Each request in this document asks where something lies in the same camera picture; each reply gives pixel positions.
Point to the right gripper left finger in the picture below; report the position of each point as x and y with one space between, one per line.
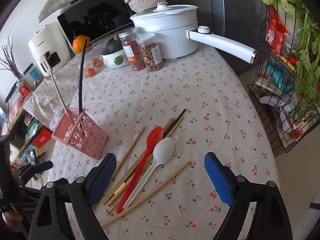
99 178

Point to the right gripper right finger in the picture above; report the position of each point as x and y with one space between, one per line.
222 178

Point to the light wooden chopstick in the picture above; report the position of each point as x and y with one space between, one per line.
61 98

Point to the black chopstick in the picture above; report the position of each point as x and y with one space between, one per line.
81 76

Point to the left hand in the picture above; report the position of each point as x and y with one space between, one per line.
12 218

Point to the lone wooden chopstick on table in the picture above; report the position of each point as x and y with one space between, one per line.
145 198

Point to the pink perforated utensil basket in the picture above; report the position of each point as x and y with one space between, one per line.
84 134

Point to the white plastic spoon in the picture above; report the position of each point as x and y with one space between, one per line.
162 153

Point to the red plastic spoon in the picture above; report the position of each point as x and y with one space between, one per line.
153 138

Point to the glass jar with small oranges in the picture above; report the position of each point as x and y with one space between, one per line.
93 63

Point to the white bowl with green knob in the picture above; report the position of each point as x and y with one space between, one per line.
115 60

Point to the green leafy vegetables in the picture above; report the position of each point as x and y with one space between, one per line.
306 47

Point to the jar of red dried fruit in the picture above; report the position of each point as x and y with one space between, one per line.
128 40

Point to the jar of dried fruit rings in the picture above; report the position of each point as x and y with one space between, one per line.
150 51

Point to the dark green pumpkin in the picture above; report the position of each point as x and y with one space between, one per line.
113 45

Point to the orange pumpkin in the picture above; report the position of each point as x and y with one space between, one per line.
78 43

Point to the cream air fryer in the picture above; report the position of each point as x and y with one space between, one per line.
50 48

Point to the black microwave oven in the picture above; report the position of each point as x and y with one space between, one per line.
93 18

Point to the red snack package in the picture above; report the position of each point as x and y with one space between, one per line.
277 29

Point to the grey refrigerator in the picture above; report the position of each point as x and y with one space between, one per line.
241 20

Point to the black wire rack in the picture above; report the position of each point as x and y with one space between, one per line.
273 95

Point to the white electric pot with handle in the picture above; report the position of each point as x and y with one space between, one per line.
178 33

